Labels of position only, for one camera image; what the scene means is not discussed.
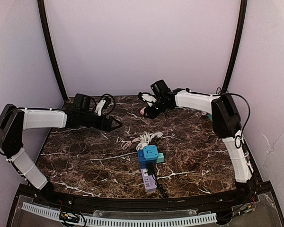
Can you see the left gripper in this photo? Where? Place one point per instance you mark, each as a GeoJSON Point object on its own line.
{"type": "Point", "coordinates": [106, 123]}

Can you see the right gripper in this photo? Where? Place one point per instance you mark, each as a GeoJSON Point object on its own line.
{"type": "Point", "coordinates": [153, 111]}

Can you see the small teal plug adapter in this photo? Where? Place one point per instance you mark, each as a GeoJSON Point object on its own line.
{"type": "Point", "coordinates": [160, 158]}

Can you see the dark blue cube socket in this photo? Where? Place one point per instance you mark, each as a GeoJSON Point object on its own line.
{"type": "Point", "coordinates": [143, 161]}

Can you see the black plug adapter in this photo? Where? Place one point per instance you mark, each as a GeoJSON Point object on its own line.
{"type": "Point", "coordinates": [151, 171]}

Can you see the purple power strip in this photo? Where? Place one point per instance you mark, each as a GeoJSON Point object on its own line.
{"type": "Point", "coordinates": [149, 182]}

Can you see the teal power strip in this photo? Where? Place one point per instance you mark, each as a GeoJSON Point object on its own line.
{"type": "Point", "coordinates": [209, 116]}

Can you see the blue adapter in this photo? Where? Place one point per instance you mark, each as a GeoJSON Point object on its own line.
{"type": "Point", "coordinates": [150, 152]}

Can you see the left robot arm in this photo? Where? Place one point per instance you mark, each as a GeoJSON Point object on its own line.
{"type": "Point", "coordinates": [84, 111]}

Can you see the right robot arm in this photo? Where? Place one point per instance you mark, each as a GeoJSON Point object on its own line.
{"type": "Point", "coordinates": [225, 118]}

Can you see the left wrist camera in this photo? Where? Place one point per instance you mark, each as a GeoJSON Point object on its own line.
{"type": "Point", "coordinates": [105, 102]}

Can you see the white slotted cable duct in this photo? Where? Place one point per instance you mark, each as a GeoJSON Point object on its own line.
{"type": "Point", "coordinates": [187, 218]}

